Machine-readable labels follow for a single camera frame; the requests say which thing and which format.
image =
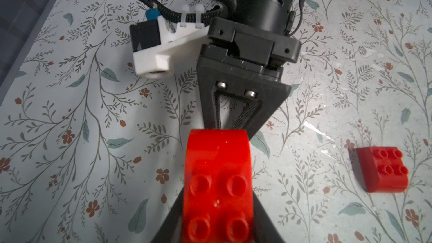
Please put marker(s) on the red lego brick rounded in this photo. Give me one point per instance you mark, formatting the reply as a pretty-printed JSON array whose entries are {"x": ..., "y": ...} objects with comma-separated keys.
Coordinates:
[{"x": 383, "y": 169}]

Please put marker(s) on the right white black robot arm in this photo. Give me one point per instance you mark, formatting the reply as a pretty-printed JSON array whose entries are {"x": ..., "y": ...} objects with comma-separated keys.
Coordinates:
[{"x": 275, "y": 16}]

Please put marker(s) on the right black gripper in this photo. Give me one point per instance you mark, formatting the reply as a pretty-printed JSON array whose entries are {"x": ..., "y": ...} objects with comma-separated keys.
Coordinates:
[{"x": 240, "y": 64}]

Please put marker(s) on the red lego brick long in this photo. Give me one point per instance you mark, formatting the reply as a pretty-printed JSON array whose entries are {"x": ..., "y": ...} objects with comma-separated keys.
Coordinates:
[{"x": 218, "y": 192}]

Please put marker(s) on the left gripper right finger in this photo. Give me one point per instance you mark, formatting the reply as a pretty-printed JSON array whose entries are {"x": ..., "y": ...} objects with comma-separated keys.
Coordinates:
[{"x": 264, "y": 230}]

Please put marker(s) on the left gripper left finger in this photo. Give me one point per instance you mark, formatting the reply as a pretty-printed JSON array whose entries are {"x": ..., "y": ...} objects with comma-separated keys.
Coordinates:
[{"x": 171, "y": 229}]

